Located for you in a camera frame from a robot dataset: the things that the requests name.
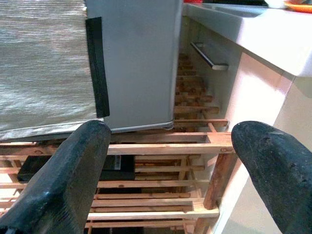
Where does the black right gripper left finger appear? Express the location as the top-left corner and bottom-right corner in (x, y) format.
(0, 119), (112, 234)

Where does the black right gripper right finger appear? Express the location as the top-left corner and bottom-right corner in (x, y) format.
(230, 120), (312, 234)

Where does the small silver fridge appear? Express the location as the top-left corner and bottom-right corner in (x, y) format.
(85, 0), (183, 134)

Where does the black box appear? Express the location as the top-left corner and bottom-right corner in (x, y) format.
(18, 155), (136, 183)

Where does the beige kitchen cabinet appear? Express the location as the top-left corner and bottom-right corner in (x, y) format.
(179, 17), (297, 234)

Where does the wooden wine rack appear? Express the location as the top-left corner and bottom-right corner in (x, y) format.
(0, 52), (237, 234)

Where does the orange plate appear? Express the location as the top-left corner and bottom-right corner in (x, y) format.
(284, 1), (312, 13)

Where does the steel cabinet handle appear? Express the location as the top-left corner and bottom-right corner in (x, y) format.
(190, 41), (230, 71)

